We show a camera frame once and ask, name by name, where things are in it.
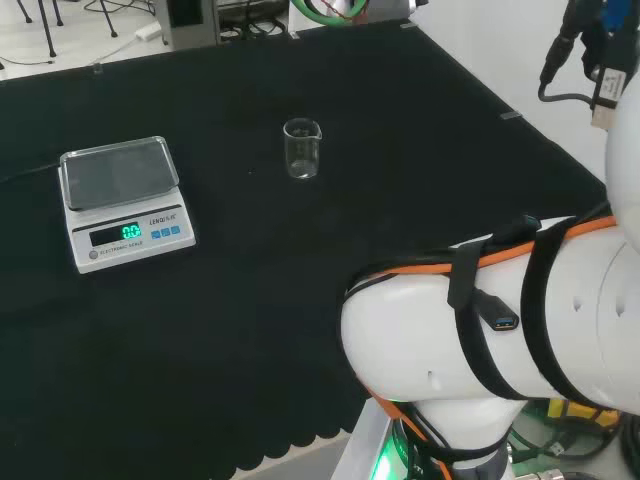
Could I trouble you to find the small clear glass beaker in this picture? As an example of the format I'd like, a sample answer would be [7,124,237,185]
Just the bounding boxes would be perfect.
[282,117,323,181]

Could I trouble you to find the grey metal cabinet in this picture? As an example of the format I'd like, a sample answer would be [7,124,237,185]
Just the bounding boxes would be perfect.
[158,0,292,51]

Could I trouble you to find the black usb socket cable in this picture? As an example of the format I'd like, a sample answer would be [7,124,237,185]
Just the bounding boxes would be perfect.
[472,287,522,334]

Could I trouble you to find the black cable with thick plug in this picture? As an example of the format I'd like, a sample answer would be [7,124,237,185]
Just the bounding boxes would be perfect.
[538,0,601,106]

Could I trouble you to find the usb plug with white label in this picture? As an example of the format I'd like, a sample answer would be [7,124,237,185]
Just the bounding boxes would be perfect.
[589,64,632,131]

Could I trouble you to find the thick black floor cable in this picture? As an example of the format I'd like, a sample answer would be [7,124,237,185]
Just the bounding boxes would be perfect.
[617,412,640,480]

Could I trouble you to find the green cable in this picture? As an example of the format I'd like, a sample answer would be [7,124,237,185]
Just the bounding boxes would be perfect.
[294,0,372,25]

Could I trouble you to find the white electronic balance steel pan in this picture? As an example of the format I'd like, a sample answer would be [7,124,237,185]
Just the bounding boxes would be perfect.
[58,135,198,275]

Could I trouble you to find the orange cable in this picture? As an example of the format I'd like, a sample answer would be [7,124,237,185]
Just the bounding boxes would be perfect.
[368,215,617,480]

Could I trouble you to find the aluminium base plate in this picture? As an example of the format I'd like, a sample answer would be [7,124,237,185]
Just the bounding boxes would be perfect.
[330,397,401,480]

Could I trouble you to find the black tripod legs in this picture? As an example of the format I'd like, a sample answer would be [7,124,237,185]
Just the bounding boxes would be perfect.
[82,0,120,39]
[17,0,64,59]

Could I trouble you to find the black bench cloth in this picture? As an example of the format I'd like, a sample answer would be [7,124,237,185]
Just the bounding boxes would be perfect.
[0,22,609,474]

